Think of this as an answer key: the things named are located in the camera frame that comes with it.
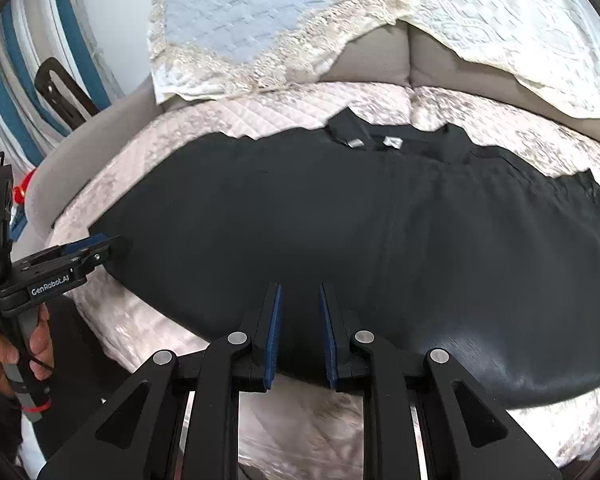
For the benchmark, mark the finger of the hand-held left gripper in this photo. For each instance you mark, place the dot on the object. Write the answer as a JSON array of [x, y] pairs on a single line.
[[86, 243], [111, 251]]

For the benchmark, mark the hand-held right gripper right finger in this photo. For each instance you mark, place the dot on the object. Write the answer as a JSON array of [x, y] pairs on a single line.
[[327, 340]]

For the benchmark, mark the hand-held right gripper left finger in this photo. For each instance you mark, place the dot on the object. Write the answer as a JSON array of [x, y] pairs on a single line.
[[275, 340]]

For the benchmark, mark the black jacket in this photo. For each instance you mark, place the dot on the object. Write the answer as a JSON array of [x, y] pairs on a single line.
[[330, 220]]

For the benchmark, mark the small red thing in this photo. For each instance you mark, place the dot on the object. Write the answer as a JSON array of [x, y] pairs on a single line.
[[22, 190]]

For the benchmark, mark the person's dark clothing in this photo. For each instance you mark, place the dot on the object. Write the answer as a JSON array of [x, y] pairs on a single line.
[[85, 355]]

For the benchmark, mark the pink quilted sofa cover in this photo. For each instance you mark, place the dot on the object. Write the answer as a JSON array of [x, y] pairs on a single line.
[[190, 125]]

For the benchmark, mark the blue striped curtain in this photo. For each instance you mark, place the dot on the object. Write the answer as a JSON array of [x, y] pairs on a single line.
[[2, 95]]

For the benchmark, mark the pale blue lace-edged cover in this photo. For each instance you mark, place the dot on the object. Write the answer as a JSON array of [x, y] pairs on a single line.
[[230, 10]]

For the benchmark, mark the grey sofa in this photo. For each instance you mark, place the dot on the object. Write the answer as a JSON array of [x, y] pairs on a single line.
[[370, 55]]

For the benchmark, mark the white lace backrest cover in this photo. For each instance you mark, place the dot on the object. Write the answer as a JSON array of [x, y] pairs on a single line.
[[505, 20]]

